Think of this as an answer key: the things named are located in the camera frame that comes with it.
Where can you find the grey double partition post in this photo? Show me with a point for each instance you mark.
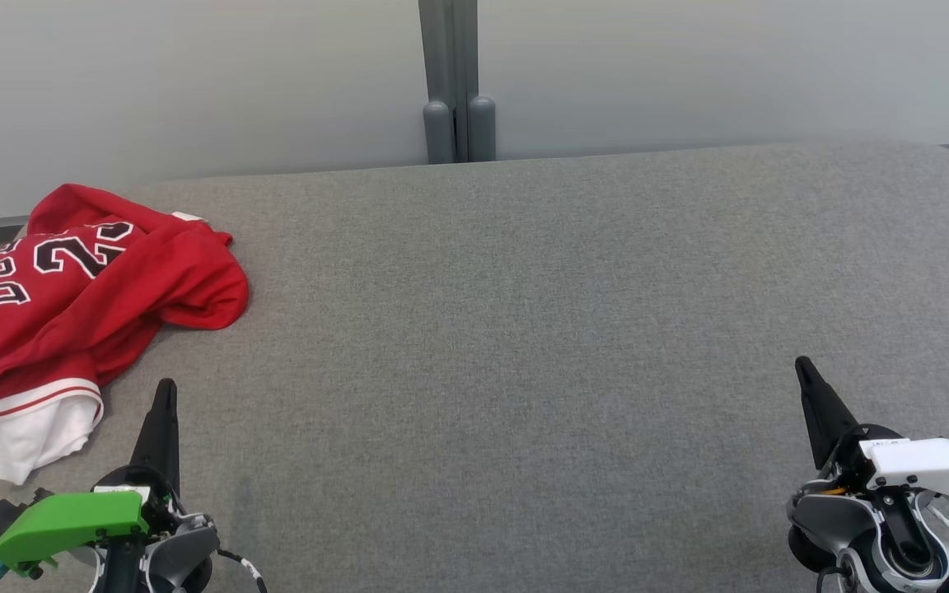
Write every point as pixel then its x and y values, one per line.
pixel 458 82

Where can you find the grey fabric sofa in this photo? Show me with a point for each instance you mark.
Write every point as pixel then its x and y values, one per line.
pixel 524 371

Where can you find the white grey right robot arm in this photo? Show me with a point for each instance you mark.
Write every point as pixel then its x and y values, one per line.
pixel 829 515

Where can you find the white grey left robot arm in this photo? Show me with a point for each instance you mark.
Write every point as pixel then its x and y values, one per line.
pixel 178 552

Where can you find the red and white basketball jersey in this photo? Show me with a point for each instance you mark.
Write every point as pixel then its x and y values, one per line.
pixel 87 305

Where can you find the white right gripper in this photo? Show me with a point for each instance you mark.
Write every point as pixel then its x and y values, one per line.
pixel 919 461

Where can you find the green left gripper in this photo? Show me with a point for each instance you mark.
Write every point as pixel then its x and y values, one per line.
pixel 71 519

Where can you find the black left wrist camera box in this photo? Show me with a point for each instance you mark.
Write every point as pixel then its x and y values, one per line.
pixel 5 515

